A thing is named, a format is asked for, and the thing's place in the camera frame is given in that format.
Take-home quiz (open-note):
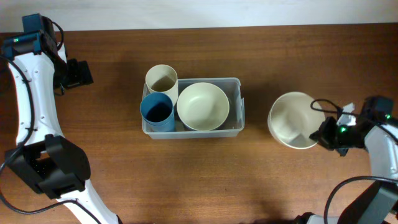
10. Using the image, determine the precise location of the cream bowl front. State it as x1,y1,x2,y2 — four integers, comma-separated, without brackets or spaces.
267,91,325,149

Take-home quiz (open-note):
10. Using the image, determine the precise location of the cream bowl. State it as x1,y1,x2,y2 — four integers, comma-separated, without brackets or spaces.
177,82,230,131
267,91,325,149

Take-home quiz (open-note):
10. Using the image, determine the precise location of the cream cup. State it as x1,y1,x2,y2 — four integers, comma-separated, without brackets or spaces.
146,64,178,106

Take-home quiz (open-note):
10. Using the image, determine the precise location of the blue cup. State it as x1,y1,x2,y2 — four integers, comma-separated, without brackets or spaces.
140,92,175,132

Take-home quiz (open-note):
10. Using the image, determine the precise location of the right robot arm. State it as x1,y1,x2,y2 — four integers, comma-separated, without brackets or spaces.
293,96,397,224

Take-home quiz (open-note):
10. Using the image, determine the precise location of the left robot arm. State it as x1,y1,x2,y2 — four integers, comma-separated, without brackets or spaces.
1,14,121,223

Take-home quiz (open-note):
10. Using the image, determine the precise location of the clear plastic storage container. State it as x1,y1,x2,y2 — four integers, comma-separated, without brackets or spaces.
142,78,245,139

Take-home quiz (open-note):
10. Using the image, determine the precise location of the right black cable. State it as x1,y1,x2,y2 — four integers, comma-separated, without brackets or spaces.
310,98,398,224

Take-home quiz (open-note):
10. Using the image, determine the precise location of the black cable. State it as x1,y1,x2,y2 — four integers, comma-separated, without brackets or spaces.
310,98,398,224
0,54,103,224

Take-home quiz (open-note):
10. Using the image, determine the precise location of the left black cable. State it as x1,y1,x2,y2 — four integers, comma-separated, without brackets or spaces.
0,54,103,224

